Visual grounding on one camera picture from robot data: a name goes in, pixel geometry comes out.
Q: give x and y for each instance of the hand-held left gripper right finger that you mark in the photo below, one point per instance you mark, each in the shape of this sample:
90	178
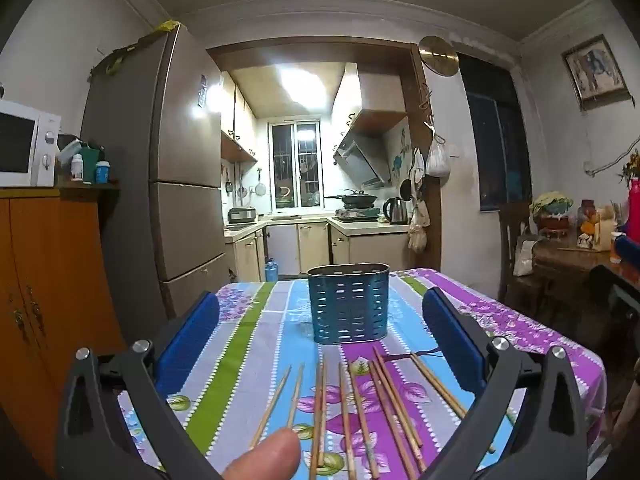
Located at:
452	340

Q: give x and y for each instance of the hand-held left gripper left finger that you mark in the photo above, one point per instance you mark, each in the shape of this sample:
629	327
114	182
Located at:
192	340

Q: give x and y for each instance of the green-tipped wooden chopstick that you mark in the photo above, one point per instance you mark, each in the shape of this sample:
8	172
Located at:
436	385

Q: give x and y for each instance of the blue metal utensil holder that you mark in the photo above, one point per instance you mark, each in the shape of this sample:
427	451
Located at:
347	305

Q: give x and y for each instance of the row of wooden chopsticks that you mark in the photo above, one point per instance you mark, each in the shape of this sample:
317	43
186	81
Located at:
362	417

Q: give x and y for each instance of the person's left hand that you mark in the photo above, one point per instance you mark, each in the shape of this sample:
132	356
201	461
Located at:
275	457

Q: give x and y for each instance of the floral striped tablecloth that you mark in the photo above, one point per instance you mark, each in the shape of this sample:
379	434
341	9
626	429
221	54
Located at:
250	340

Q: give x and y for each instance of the orange cup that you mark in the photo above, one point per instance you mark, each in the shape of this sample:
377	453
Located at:
616	247

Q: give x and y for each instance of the dark wooden sideboard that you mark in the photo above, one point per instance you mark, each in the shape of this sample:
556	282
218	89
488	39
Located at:
565	270

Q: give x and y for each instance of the glass jar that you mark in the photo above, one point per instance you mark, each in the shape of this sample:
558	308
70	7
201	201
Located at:
587	222

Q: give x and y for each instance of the blue gas cylinder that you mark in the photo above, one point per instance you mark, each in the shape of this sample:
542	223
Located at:
271	271

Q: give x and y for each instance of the white bag on chair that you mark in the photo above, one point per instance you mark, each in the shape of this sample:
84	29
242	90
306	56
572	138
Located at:
524	260

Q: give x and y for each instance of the red thermos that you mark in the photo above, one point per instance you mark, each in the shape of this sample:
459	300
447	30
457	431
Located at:
634	210

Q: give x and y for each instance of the beige hanging bag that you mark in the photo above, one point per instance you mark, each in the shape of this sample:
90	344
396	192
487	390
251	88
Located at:
418	230

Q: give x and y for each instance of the wooden chair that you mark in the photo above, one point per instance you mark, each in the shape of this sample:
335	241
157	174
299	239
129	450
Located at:
510	225

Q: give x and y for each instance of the potted artificial flowers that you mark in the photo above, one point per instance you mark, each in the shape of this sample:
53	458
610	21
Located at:
551	207

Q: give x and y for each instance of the grey countertop appliance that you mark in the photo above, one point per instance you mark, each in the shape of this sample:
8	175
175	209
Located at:
242	215

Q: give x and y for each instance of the steel electric kettle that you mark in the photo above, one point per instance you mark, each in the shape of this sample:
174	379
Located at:
396	211

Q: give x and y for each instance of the cream lower kitchen cabinets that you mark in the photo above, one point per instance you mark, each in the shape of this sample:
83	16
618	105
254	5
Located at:
310	247

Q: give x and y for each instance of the cream kitchen cabinets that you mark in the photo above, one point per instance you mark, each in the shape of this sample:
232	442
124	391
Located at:
310	247
240	120

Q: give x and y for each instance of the orange wooden cabinet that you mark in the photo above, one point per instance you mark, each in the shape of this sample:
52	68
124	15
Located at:
55	280

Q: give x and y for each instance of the yellow flower bouquet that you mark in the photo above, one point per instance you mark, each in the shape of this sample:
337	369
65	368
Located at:
632	165

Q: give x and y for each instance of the gas stove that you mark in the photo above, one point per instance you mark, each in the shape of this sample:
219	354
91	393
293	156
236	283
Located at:
357	215

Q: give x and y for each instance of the hanging strainer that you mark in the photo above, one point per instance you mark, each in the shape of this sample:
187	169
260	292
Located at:
260	188

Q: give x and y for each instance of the black wok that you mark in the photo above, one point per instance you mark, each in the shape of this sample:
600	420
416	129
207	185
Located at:
357	198

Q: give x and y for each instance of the small white hanging bag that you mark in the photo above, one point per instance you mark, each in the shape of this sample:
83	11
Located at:
418	165

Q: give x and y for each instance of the white hanging plastic bag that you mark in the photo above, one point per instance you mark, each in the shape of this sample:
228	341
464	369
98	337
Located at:
438	160

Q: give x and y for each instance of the silver refrigerator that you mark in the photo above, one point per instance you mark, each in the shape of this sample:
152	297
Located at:
185	150

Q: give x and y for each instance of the dark room window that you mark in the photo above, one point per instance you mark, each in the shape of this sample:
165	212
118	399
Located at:
495	150

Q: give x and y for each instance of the barred kitchen window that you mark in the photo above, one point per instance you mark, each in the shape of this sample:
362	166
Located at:
295	165

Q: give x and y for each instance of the white medicine bottle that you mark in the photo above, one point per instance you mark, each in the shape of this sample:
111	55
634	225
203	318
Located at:
76	169

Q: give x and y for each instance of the green box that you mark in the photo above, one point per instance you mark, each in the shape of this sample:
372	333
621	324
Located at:
90	160

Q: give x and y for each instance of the cream upper kitchen cabinets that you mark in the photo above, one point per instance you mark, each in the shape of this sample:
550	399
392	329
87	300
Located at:
240	120

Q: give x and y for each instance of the paper note on refrigerator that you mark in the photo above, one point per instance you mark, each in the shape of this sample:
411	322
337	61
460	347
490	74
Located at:
202	91

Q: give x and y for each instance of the framed elephant picture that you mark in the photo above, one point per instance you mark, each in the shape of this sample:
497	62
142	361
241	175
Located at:
595	71

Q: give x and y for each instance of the wooden cabinet above hood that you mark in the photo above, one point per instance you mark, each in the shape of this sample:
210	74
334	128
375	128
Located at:
372	95

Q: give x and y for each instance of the white microwave oven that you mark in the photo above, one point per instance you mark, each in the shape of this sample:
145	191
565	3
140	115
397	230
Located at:
20	142

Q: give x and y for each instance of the yellow green cloth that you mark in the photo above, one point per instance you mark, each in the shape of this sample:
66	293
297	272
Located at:
120	57

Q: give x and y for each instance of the round brass wall clock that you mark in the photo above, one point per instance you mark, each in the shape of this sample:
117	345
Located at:
439	55

